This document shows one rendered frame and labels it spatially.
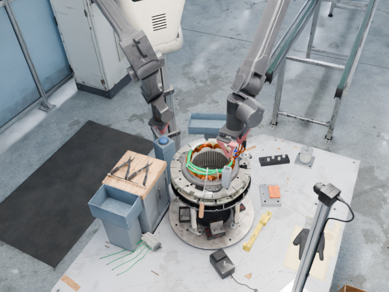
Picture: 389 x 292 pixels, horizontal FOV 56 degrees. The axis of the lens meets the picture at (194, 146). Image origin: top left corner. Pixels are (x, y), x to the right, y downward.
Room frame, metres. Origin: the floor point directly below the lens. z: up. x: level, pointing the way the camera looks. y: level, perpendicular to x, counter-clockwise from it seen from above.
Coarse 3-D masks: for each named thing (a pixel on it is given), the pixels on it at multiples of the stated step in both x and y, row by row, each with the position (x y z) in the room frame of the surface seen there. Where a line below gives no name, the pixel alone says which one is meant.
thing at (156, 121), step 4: (152, 112) 1.23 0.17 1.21; (152, 116) 1.24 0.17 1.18; (156, 116) 1.21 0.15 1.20; (152, 120) 1.22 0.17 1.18; (156, 120) 1.21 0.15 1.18; (160, 120) 1.21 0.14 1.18; (148, 124) 1.21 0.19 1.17; (152, 124) 1.20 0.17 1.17; (156, 124) 1.20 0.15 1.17; (160, 124) 1.19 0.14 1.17; (160, 128) 1.18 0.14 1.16
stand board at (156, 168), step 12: (132, 156) 1.12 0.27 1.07; (144, 156) 1.12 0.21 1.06; (120, 168) 1.06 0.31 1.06; (132, 168) 1.05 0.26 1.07; (156, 168) 1.05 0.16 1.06; (108, 180) 0.99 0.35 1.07; (132, 180) 0.99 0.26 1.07; (156, 180) 1.00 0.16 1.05; (132, 192) 0.92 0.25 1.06; (144, 192) 0.92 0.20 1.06
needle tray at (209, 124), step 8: (192, 112) 1.40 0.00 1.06; (192, 120) 1.39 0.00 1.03; (200, 120) 1.39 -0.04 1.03; (208, 120) 1.38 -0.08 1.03; (216, 120) 1.38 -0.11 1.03; (224, 120) 1.38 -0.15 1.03; (192, 128) 1.29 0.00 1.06; (200, 128) 1.29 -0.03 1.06; (208, 128) 1.28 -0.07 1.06; (216, 128) 1.28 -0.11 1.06; (208, 136) 1.30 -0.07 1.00; (216, 136) 1.29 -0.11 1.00
